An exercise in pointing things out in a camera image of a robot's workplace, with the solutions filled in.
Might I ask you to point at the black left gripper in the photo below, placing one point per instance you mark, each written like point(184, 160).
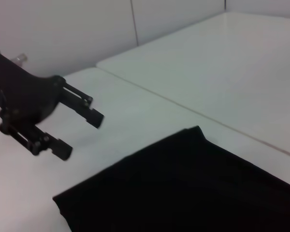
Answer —
point(19, 94)

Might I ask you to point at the black t-shirt with FREE print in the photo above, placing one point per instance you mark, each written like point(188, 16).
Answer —
point(183, 188)

